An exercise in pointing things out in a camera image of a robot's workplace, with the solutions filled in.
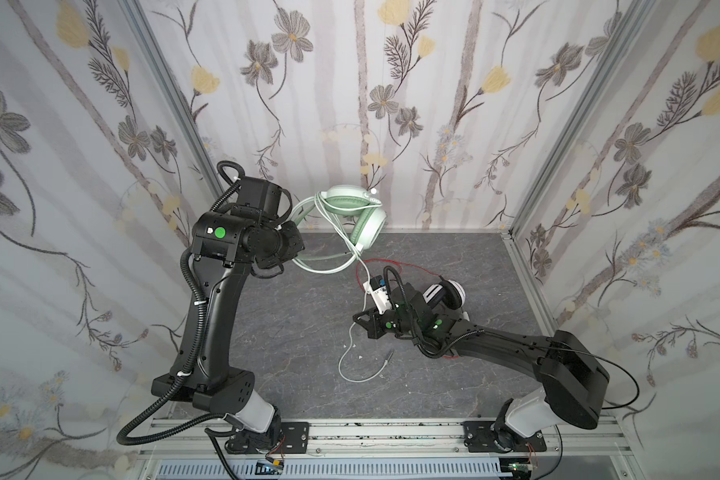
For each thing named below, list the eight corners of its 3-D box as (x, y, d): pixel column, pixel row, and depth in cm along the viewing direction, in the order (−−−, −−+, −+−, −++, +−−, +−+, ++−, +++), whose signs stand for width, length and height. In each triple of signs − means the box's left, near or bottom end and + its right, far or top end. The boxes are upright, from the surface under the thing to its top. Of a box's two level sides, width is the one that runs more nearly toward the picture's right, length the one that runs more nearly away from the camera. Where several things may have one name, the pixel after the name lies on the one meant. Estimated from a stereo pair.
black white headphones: (422, 314, 99) (427, 299, 92) (419, 295, 104) (424, 279, 97) (459, 314, 99) (466, 299, 92) (454, 295, 104) (461, 279, 97)
